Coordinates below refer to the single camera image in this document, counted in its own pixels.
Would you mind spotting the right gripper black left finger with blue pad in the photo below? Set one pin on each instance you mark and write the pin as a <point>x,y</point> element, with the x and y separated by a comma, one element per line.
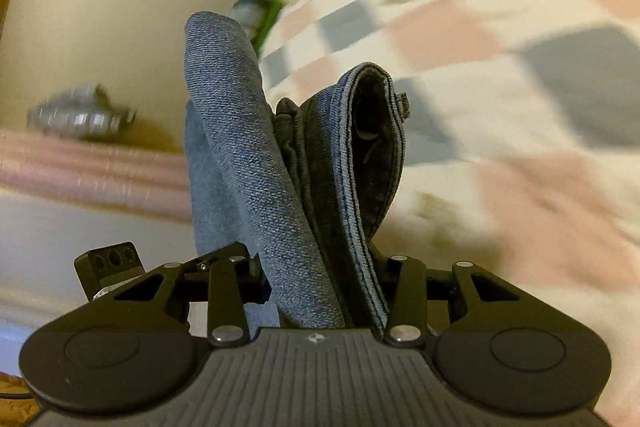
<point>226,280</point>

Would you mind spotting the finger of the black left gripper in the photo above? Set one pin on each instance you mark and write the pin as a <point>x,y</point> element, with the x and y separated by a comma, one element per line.
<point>107,266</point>

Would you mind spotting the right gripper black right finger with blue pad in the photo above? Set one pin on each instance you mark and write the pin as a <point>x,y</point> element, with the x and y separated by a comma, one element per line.
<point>408,287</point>

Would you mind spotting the blue denim jeans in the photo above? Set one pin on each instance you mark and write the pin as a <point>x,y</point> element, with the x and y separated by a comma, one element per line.
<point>304,187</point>

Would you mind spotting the silver crumpled object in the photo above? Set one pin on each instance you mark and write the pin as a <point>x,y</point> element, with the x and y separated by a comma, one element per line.
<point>81,113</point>

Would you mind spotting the green black folded garment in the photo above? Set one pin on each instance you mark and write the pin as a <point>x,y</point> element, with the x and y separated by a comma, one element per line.
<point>257,18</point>

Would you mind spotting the pink grey checkered quilt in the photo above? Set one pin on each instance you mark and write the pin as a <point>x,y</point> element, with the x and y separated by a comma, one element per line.
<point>522,143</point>

